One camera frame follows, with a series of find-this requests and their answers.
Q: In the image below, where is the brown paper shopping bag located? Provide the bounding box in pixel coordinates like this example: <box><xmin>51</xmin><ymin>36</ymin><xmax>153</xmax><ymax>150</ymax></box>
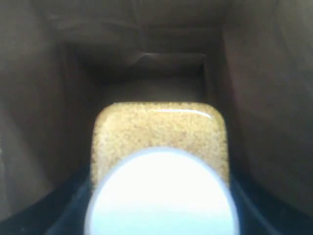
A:
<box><xmin>0</xmin><ymin>0</ymin><xmax>313</xmax><ymax>219</ymax></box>

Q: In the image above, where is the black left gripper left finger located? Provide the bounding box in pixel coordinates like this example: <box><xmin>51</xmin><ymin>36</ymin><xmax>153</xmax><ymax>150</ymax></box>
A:
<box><xmin>0</xmin><ymin>165</ymin><xmax>91</xmax><ymax>235</ymax></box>

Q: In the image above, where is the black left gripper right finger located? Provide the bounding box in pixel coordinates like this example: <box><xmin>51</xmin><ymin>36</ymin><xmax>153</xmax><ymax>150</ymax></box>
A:
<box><xmin>230</xmin><ymin>170</ymin><xmax>313</xmax><ymax>235</ymax></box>

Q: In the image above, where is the yellow millet bottle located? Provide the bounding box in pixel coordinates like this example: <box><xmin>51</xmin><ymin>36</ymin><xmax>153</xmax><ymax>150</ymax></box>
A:
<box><xmin>84</xmin><ymin>102</ymin><xmax>240</xmax><ymax>235</ymax></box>

